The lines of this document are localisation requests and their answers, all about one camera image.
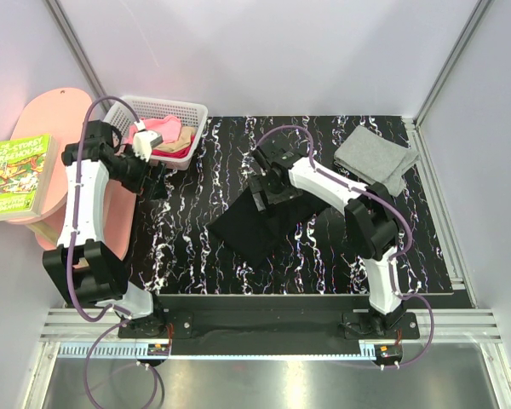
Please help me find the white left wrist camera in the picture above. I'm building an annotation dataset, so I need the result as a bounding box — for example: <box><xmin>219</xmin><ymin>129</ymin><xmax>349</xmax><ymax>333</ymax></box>
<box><xmin>132</xmin><ymin>121</ymin><xmax>163</xmax><ymax>162</ymax></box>

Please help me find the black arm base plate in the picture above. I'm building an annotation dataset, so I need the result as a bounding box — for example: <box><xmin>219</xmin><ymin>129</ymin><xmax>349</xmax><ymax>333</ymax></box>
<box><xmin>119</xmin><ymin>295</ymin><xmax>421</xmax><ymax>359</ymax></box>

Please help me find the green treehouse book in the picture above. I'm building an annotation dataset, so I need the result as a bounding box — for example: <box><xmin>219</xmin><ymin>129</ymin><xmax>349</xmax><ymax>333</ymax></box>
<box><xmin>0</xmin><ymin>134</ymin><xmax>58</xmax><ymax>222</ymax></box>

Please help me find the folded grey t shirt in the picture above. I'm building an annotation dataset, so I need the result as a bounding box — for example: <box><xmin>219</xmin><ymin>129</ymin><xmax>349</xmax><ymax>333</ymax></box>
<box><xmin>334</xmin><ymin>125</ymin><xmax>419</xmax><ymax>197</ymax></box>

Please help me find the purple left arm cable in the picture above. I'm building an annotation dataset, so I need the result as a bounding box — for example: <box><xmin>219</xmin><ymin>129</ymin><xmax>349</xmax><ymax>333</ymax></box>
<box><xmin>63</xmin><ymin>95</ymin><xmax>167</xmax><ymax>408</ymax></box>

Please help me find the pink garment in basket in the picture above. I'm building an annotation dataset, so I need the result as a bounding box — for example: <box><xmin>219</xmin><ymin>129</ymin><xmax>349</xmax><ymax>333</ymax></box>
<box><xmin>141</xmin><ymin>115</ymin><xmax>182</xmax><ymax>145</ymax></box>

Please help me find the beige garment in basket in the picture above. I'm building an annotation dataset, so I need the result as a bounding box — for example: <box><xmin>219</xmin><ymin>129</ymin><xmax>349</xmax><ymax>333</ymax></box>
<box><xmin>155</xmin><ymin>126</ymin><xmax>196</xmax><ymax>153</ymax></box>

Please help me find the pink tiered shelf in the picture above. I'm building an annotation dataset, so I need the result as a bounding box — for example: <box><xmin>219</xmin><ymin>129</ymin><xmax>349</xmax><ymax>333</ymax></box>
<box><xmin>10</xmin><ymin>88</ymin><xmax>135</xmax><ymax>259</ymax></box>

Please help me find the black t shirt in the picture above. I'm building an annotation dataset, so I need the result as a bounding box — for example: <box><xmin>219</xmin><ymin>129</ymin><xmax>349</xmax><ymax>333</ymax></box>
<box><xmin>208</xmin><ymin>188</ymin><xmax>329</xmax><ymax>268</ymax></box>

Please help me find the magenta garment in basket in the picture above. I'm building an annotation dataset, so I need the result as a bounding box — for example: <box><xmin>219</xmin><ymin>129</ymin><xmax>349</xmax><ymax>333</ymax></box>
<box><xmin>152</xmin><ymin>147</ymin><xmax>191</xmax><ymax>160</ymax></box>

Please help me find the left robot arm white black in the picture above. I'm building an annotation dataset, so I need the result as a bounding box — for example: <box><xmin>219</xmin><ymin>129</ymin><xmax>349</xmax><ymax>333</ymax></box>
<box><xmin>43</xmin><ymin>120</ymin><xmax>167</xmax><ymax>337</ymax></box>

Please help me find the aluminium frame rail front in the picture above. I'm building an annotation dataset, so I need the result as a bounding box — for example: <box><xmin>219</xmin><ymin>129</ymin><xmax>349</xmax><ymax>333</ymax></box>
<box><xmin>40</xmin><ymin>308</ymin><xmax>501</xmax><ymax>365</ymax></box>

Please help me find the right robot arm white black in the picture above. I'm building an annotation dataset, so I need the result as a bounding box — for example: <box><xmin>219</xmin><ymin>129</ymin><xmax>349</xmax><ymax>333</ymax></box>
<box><xmin>249</xmin><ymin>144</ymin><xmax>405</xmax><ymax>338</ymax></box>

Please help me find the white plastic laundry basket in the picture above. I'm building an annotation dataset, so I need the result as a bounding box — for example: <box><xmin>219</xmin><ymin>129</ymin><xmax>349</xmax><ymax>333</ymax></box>
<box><xmin>104</xmin><ymin>95</ymin><xmax>208</xmax><ymax>170</ymax></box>

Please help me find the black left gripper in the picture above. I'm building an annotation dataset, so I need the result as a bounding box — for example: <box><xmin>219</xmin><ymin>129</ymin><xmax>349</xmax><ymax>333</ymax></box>
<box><xmin>109</xmin><ymin>143</ymin><xmax>168</xmax><ymax>200</ymax></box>

